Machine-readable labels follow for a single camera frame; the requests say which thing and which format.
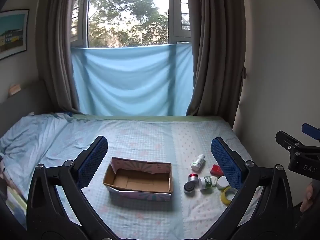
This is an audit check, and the light blue crumpled blanket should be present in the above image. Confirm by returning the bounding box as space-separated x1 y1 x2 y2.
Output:
0 113 75 180

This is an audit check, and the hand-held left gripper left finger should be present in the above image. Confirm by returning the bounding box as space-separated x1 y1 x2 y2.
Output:
26 135 112 240

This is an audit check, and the yellow tape roll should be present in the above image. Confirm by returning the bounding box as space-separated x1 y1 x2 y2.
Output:
220 186 238 206

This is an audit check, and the green patterned quilt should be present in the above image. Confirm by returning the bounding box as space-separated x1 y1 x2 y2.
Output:
0 155 27 229

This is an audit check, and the cardboard box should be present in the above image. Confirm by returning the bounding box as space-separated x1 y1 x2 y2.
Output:
103 157 174 202

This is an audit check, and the brown curtain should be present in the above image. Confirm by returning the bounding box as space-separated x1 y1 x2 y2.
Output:
184 0 248 131
35 0 92 113

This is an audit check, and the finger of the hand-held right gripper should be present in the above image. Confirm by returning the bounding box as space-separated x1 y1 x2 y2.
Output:
301 123 320 140
275 130 304 156

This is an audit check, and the person's right hand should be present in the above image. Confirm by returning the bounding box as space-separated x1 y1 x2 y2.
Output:
300 181 314 213

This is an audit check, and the white bottle with green label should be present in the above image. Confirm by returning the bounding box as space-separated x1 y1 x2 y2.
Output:
198 176 217 190

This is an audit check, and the white round jar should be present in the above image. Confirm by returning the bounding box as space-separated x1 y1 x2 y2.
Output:
216 176 230 190

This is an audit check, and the framed wall picture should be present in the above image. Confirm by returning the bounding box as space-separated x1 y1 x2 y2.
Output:
0 9 30 61

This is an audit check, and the dark cloth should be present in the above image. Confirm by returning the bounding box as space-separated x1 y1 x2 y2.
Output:
292 204 320 240

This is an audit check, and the light blue hanging cloth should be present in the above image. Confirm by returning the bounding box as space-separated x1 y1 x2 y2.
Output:
71 42 194 117

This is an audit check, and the small tan object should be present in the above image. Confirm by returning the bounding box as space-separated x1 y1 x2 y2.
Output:
8 83 22 98

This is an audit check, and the grey headboard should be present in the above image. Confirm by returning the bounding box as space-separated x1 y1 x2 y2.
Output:
0 80 76 137

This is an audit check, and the window frame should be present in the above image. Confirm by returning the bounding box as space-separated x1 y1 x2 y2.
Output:
71 0 193 48

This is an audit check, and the tall white pill bottle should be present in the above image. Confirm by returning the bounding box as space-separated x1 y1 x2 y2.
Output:
191 154 206 172

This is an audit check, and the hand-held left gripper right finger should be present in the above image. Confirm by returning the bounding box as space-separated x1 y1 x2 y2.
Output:
200 137 293 240

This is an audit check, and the red carton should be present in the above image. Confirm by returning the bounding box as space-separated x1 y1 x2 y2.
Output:
210 164 225 177

